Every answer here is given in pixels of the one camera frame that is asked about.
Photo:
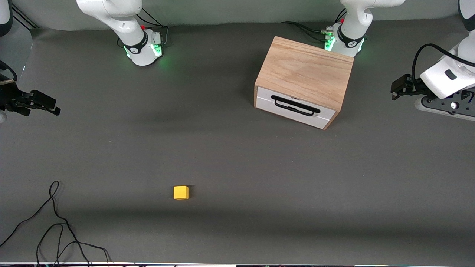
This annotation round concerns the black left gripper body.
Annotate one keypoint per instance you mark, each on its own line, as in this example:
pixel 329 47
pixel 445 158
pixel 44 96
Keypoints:
pixel 414 86

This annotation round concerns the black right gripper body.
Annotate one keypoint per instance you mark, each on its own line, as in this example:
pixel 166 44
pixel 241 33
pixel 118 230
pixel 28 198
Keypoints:
pixel 8 98

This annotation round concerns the wooden drawer with white front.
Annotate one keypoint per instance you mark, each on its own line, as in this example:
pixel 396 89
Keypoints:
pixel 267 102

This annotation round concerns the yellow cube block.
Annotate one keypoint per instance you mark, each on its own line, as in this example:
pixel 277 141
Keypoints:
pixel 180 193

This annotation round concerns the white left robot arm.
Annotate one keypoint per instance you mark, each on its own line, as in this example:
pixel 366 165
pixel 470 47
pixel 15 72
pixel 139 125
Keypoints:
pixel 441 78

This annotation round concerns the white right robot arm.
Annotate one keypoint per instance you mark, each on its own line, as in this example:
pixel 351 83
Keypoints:
pixel 111 15

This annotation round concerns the wooden drawer cabinet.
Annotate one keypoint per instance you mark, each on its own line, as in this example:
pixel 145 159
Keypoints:
pixel 304 70

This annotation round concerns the grey table cover mat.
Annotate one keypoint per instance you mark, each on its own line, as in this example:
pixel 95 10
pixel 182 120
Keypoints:
pixel 237 167

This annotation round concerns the black diagonal frame bar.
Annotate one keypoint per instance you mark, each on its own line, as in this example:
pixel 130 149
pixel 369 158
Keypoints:
pixel 25 17

